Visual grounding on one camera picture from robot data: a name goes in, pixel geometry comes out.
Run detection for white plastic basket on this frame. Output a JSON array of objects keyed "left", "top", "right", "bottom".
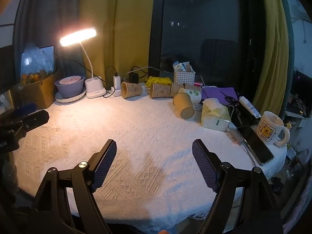
[{"left": 174, "top": 67, "right": 196, "bottom": 84}]

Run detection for purple bowl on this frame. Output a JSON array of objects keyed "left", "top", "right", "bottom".
[{"left": 55, "top": 76, "right": 85, "bottom": 98}]

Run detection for purple cloth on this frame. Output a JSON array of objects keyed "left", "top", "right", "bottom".
[{"left": 201, "top": 86, "right": 238, "bottom": 103}]

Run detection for black smartphone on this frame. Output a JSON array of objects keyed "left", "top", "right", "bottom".
[{"left": 236, "top": 126, "right": 275, "bottom": 166}]

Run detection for white plate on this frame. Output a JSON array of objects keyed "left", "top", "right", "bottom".
[{"left": 55, "top": 88, "right": 87, "bottom": 103}]

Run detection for grey curtain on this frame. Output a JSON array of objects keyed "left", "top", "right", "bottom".
[{"left": 14, "top": 0, "right": 81, "bottom": 79}]

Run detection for white green-print paper cup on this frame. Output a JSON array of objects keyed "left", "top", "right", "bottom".
[{"left": 178, "top": 88, "right": 202, "bottom": 104}]

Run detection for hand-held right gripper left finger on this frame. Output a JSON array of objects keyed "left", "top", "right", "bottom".
[{"left": 29, "top": 139, "right": 118, "bottom": 234}]

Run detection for white cartoon mug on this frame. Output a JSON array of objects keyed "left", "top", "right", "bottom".
[{"left": 257, "top": 111, "right": 291, "bottom": 148}]

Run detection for plain brown paper cup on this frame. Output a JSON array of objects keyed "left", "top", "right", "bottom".
[{"left": 173, "top": 93, "right": 196, "bottom": 121}]

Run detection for white power strip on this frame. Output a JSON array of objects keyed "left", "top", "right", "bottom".
[{"left": 107, "top": 85, "right": 122, "bottom": 98}]

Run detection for pile of small oranges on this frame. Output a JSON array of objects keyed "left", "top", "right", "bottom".
[{"left": 21, "top": 71, "right": 49, "bottom": 84}]

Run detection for yellow curtain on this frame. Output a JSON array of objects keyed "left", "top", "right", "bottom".
[
  {"left": 252, "top": 0, "right": 289, "bottom": 114},
  {"left": 78, "top": 0, "right": 157, "bottom": 84}
]

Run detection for black cable bundle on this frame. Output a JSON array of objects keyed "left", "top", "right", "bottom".
[{"left": 229, "top": 102, "right": 259, "bottom": 128}]

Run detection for yellow tissue pack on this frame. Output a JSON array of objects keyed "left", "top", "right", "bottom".
[{"left": 200, "top": 98, "right": 232, "bottom": 131}]

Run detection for white desk lamp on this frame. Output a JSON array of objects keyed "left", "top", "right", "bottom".
[{"left": 59, "top": 27, "right": 107, "bottom": 99}]

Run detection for white textured tablecloth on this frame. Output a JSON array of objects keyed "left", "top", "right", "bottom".
[{"left": 12, "top": 92, "right": 288, "bottom": 232}]

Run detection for pink strainer bowl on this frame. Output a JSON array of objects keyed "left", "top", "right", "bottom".
[{"left": 59, "top": 76, "right": 82, "bottom": 86}]

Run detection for white cable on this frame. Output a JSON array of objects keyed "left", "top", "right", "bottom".
[{"left": 125, "top": 66, "right": 176, "bottom": 79}]

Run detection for black window frame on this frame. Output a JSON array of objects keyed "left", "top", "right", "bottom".
[{"left": 148, "top": 0, "right": 259, "bottom": 89}]

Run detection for clear plastic bag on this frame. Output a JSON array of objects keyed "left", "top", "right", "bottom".
[{"left": 21, "top": 44, "right": 55, "bottom": 76}]

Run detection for packets in basket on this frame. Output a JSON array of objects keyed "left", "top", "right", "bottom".
[{"left": 172, "top": 61, "right": 193, "bottom": 73}]

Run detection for white tube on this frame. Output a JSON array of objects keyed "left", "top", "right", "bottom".
[{"left": 238, "top": 96, "right": 261, "bottom": 119}]

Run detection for black monitor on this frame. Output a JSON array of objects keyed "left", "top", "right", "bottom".
[{"left": 0, "top": 45, "right": 16, "bottom": 93}]

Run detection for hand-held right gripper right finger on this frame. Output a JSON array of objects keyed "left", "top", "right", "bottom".
[{"left": 191, "top": 139, "right": 285, "bottom": 234}]

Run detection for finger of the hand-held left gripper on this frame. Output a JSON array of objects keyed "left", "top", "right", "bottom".
[
  {"left": 4, "top": 110, "right": 50, "bottom": 134},
  {"left": 13, "top": 103, "right": 37, "bottom": 119}
]

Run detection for yellow cloth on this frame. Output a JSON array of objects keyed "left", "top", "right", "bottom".
[{"left": 145, "top": 76, "right": 173, "bottom": 86}]

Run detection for white adapter with cable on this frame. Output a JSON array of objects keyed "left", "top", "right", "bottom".
[{"left": 228, "top": 123, "right": 257, "bottom": 162}]

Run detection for cardboard box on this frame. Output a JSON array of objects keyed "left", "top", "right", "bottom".
[{"left": 12, "top": 74, "right": 58, "bottom": 109}]

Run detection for black scissors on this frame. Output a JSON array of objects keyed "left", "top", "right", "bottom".
[{"left": 223, "top": 95, "right": 241, "bottom": 105}]

